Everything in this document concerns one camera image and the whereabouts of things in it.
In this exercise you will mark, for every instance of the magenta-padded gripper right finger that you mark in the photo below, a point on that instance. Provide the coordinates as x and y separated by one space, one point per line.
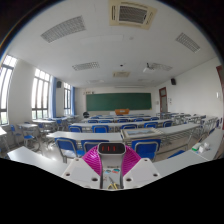
143 171

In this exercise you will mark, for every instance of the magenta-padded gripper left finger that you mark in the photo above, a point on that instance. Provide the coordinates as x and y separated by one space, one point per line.
80 171

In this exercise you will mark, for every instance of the white charger block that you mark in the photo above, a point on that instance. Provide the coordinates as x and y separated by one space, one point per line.
111 160

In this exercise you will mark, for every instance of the blue classroom chairs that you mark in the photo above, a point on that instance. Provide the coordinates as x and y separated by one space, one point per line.
146 149

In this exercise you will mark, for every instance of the colourful paper cards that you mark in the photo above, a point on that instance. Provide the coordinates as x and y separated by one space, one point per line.
111 171

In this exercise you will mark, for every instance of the rows of grey desks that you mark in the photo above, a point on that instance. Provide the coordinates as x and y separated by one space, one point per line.
83 135

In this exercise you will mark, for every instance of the shallow grey tray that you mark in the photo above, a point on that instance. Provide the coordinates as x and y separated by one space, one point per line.
141 132

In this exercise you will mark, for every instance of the orange lectern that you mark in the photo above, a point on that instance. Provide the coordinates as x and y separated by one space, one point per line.
122 112

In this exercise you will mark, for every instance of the blue curtain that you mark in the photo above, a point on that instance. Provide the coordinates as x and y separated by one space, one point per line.
72 101
53 96

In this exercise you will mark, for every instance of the tall window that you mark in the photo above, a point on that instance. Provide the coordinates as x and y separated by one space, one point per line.
67 100
6 90
40 95

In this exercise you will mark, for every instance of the brown door with window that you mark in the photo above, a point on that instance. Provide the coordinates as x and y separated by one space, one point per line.
163 100

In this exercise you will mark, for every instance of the green chalkboard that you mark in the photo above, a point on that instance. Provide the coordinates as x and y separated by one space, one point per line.
118 101

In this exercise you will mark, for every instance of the ceiling air conditioner unit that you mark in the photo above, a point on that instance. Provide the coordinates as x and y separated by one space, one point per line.
133 14
121 74

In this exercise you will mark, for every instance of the white ceiling projector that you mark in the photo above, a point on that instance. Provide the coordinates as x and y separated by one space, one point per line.
148 69

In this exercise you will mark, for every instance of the plain brown door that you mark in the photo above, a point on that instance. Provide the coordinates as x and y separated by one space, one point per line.
220 83

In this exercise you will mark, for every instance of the ceiling light panels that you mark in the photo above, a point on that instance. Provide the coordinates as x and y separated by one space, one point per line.
63 29

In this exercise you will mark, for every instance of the black wall speaker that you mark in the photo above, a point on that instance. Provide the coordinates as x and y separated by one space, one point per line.
173 81
59 84

